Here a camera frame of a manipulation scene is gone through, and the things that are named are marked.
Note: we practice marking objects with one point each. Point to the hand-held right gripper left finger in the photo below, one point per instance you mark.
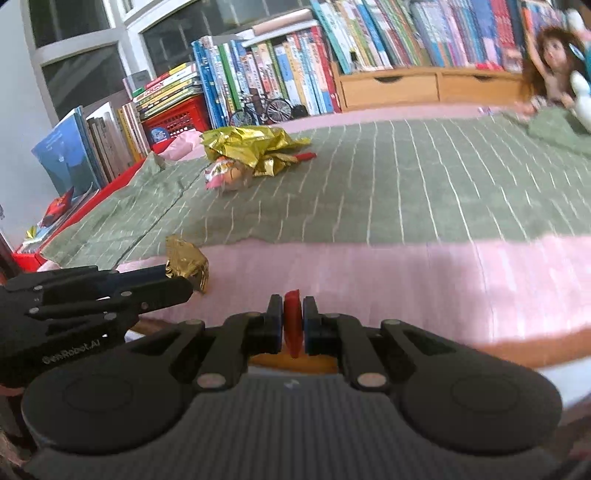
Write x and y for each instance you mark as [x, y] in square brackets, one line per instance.
[274, 323]

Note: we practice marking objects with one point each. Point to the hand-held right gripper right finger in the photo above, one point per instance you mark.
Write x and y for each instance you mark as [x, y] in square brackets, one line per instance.
[310, 325]

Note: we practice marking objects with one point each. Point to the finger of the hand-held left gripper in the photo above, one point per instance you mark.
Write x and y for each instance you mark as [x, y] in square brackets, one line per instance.
[152, 297]
[69, 284]

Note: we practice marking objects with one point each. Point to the red plastic piece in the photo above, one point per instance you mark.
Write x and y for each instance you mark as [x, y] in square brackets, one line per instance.
[292, 318]

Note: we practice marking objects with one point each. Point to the small gold foil wrapper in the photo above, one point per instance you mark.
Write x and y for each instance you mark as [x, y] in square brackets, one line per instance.
[187, 263]

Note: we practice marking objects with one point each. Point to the pink snack packet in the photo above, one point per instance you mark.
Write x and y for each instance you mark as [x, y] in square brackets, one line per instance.
[226, 175]

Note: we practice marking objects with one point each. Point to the large gold foil wrapper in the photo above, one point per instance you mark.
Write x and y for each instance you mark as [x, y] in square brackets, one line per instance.
[254, 145]

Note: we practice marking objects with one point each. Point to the red storage box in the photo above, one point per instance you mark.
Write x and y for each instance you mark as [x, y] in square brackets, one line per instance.
[27, 261]

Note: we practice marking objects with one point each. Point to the pink bedsheet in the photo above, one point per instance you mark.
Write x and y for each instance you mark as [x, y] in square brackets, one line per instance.
[369, 286]

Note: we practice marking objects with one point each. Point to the row of large picture books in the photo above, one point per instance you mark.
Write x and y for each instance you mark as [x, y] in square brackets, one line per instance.
[92, 147]

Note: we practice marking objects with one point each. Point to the pink crumpled cloth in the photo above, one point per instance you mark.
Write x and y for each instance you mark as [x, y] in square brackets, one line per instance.
[182, 145]

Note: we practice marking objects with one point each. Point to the blue round tin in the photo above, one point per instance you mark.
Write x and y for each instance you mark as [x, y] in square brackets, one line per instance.
[158, 135]

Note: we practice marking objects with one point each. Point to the green checked blanket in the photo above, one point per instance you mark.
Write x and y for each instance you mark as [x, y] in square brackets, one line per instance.
[392, 184]

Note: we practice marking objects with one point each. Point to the red sausage wrapper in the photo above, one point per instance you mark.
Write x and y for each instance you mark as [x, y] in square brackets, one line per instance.
[305, 157]

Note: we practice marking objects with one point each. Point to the red plastic crate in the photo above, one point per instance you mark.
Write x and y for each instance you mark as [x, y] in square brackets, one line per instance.
[184, 115]

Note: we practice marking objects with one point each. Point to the stack of flat books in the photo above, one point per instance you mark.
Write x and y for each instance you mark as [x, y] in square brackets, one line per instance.
[166, 85]

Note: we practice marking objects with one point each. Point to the black model bicycle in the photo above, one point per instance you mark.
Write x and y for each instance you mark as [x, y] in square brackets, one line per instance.
[261, 110]

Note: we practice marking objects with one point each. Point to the row of blue spined books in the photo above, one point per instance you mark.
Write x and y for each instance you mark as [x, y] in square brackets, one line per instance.
[277, 74]

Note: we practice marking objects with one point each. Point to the wooden drawer organizer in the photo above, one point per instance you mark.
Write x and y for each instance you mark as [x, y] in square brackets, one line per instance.
[415, 87]

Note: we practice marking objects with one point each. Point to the small purple candy wrapper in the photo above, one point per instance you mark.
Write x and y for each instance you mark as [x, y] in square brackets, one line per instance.
[485, 110]

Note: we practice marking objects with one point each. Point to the row of colourful books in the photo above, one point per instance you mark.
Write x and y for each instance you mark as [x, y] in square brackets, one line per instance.
[438, 27]

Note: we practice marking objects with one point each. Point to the brown haired doll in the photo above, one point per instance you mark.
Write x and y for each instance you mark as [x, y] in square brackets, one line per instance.
[547, 64]

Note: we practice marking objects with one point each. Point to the blue cat plush toy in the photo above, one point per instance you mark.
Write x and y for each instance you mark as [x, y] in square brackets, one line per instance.
[582, 87]

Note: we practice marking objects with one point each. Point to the wooden bed frame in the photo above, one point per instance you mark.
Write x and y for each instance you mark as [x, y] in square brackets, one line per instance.
[295, 364]

